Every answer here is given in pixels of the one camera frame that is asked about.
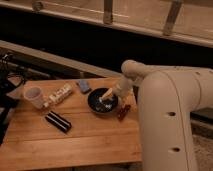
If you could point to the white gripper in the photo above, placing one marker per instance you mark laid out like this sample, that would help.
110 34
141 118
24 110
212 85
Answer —
120 89

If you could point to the black ceramic bowl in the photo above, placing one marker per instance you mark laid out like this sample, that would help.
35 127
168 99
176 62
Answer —
100 106

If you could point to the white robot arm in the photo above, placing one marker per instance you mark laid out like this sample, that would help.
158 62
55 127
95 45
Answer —
166 97

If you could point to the small red-brown object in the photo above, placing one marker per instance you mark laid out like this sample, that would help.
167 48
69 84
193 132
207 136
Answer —
123 111

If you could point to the blue sponge block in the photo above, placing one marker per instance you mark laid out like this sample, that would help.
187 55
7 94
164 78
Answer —
84 86

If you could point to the white rectangular box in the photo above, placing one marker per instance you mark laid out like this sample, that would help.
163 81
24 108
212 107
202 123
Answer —
58 96

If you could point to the black rectangular case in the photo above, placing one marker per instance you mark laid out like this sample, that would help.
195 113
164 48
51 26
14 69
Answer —
58 121

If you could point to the translucent plastic cup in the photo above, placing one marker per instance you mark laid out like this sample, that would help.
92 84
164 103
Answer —
35 96

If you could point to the black tripod stand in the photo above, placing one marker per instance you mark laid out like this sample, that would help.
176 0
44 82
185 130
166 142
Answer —
11 86

